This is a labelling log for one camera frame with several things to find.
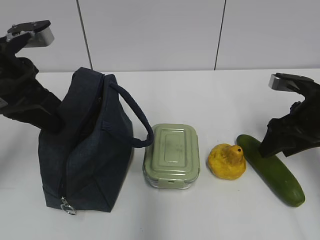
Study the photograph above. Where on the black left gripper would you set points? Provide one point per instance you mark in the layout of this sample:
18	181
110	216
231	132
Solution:
21	96

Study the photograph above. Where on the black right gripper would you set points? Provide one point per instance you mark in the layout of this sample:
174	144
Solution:
297	131

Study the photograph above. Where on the green cucumber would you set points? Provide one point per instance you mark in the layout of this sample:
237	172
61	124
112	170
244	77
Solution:
273	172

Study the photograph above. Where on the yellow pear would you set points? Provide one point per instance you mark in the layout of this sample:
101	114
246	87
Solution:
227	161

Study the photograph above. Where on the dark blue lunch bag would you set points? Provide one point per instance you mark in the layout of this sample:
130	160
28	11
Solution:
84	166

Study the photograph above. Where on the green lid glass container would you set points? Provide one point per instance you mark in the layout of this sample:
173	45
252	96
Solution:
173	160

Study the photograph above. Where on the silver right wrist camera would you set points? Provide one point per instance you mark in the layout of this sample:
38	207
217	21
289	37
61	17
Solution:
288	82

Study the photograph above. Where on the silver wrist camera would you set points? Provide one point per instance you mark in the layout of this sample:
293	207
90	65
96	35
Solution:
33	34
288	82

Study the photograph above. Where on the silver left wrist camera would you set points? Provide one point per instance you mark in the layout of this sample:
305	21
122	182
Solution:
33	34

